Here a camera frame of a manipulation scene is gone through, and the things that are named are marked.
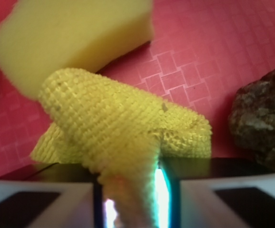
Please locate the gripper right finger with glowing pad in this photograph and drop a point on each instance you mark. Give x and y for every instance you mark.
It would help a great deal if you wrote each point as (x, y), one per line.
(218, 193)

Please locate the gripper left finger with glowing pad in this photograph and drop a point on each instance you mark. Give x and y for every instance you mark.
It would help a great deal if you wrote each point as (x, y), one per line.
(50, 196)

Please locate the yellow knitted cloth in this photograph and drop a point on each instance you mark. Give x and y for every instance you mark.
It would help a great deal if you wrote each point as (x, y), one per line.
(118, 132)

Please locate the brown rock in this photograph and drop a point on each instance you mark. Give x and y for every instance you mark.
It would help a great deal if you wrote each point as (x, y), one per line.
(252, 119)

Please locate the red plastic tray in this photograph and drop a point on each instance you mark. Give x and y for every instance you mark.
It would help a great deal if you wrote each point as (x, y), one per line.
(202, 53)

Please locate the yellow sponge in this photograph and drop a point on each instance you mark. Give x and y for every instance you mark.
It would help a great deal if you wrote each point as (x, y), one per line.
(40, 37)

